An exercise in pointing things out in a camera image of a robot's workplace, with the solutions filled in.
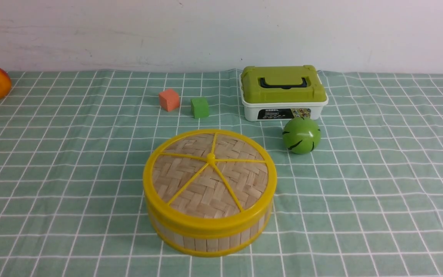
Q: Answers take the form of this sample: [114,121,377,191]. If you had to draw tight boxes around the yellow woven bamboo steamer lid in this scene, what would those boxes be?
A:
[143,128,277,237]

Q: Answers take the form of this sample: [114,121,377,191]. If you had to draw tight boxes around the yellow bamboo steamer basket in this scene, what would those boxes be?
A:
[147,203,273,257]

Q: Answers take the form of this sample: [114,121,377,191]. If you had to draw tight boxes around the green foam cube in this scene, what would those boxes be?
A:
[190,97,210,119]

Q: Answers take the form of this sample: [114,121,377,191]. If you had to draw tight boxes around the orange foam cube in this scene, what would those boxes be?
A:
[158,89,180,112]

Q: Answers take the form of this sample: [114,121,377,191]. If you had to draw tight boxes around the green lidded white storage box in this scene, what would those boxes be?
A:
[239,65,328,122]

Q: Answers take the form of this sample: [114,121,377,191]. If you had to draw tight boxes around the green striped toy ball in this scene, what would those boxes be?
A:
[282,117,321,154]

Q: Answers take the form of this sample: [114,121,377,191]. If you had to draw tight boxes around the green checkered tablecloth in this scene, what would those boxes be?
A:
[0,70,443,277]

